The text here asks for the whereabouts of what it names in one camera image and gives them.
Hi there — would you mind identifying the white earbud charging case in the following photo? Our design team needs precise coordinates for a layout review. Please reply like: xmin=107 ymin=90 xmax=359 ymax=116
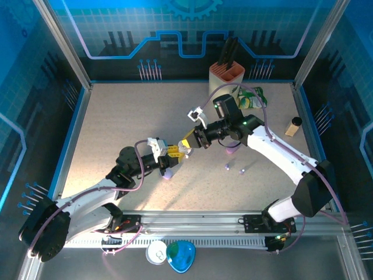
xmin=178 ymin=145 xmax=193 ymax=160

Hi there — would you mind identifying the beige knife block orange top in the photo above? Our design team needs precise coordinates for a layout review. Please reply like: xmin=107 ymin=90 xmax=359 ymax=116
xmin=208 ymin=62 xmax=245 ymax=103

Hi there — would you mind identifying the green white snack bag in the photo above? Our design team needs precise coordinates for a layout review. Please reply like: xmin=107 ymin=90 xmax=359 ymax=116
xmin=236 ymin=86 xmax=268 ymax=110

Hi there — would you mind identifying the beige bottle black cap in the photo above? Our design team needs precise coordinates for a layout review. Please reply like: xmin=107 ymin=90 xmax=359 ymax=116
xmin=284 ymin=116 xmax=303 ymax=137

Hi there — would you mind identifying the white round lid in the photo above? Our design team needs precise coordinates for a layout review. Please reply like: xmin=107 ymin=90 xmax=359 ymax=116
xmin=145 ymin=240 xmax=168 ymax=265

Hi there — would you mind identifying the blue green triangular dish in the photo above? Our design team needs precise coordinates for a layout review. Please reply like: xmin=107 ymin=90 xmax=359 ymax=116
xmin=165 ymin=240 xmax=196 ymax=274

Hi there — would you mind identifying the black control box with lights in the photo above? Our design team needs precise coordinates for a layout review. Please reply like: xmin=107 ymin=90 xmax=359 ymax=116
xmin=264 ymin=234 xmax=292 ymax=253

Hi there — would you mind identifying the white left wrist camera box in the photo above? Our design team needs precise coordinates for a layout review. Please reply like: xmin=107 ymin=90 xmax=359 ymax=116
xmin=147 ymin=136 xmax=169 ymax=158

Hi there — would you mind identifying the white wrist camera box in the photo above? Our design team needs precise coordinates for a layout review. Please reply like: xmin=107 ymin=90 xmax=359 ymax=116
xmin=147 ymin=136 xmax=169 ymax=158
xmin=187 ymin=107 xmax=208 ymax=130

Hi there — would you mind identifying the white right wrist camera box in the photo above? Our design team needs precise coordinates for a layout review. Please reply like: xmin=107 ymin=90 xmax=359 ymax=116
xmin=187 ymin=107 xmax=208 ymax=130

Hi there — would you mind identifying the black handled knife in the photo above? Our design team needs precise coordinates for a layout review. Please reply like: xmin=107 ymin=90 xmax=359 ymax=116
xmin=226 ymin=36 xmax=240 ymax=72
xmin=218 ymin=37 xmax=234 ymax=67

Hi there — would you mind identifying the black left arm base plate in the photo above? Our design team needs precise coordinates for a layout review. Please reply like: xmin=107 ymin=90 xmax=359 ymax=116
xmin=88 ymin=214 xmax=144 ymax=234

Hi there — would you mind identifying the aluminium mounting rail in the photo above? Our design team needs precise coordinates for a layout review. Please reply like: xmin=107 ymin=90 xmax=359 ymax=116
xmin=34 ymin=209 xmax=352 ymax=234

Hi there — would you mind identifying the white slotted cable duct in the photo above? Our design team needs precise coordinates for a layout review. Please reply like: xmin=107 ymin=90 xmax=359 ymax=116
xmin=64 ymin=235 xmax=270 ymax=249

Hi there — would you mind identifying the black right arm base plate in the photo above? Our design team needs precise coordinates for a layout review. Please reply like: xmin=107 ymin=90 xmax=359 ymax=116
xmin=243 ymin=214 xmax=297 ymax=234

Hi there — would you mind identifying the aluminium frame post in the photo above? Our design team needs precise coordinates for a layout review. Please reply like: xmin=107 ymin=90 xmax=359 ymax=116
xmin=31 ymin=0 xmax=93 ymax=90
xmin=292 ymin=0 xmax=352 ymax=90

